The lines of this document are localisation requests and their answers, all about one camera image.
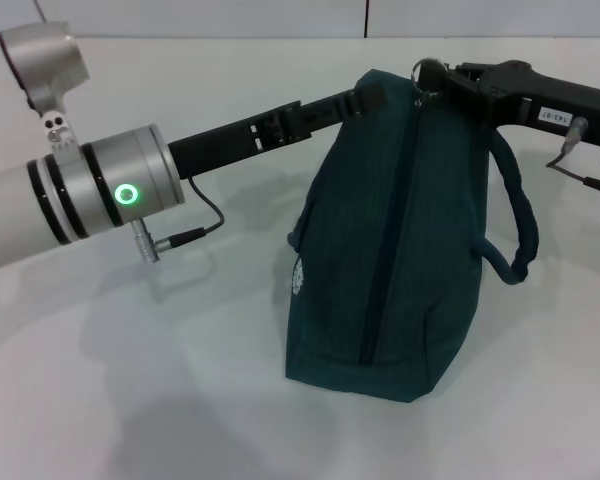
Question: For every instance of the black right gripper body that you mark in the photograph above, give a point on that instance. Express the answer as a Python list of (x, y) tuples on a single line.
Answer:
[(540, 97)]

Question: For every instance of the dark teal fabric lunch bag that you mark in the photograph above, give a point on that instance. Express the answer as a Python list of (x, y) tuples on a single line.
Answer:
[(380, 250)]

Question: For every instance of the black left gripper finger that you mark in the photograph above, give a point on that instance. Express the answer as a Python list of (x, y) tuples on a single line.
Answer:
[(350, 102)]

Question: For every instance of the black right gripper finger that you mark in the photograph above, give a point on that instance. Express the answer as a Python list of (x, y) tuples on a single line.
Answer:
[(437, 79)]

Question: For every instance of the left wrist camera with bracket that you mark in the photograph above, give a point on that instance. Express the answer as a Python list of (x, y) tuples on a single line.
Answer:
[(45, 55)]

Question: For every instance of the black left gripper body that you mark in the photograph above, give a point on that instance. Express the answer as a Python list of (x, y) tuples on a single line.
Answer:
[(230, 142)]

